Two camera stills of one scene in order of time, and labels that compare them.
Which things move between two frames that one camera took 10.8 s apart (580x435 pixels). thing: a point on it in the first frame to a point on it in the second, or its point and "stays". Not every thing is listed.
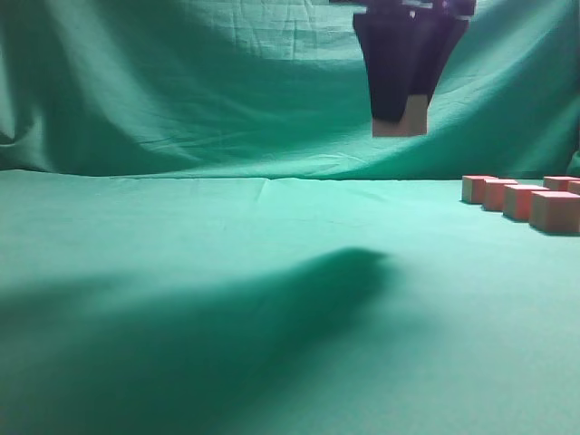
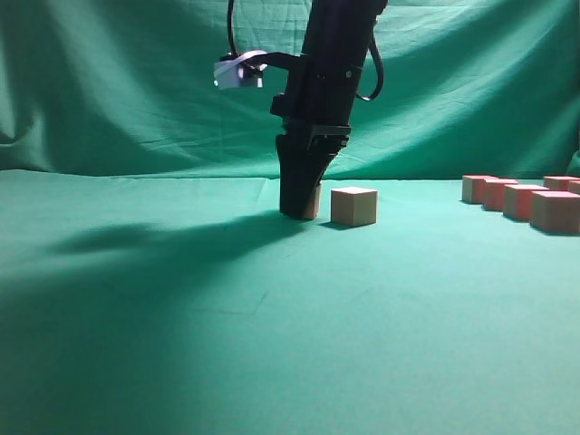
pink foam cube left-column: x=413 y=120 to x=353 y=206
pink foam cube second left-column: x=493 y=193 stays
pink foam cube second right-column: x=574 y=187 stays
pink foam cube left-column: x=555 y=212 stays
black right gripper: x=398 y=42 to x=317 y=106
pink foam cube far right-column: x=558 y=183 stays
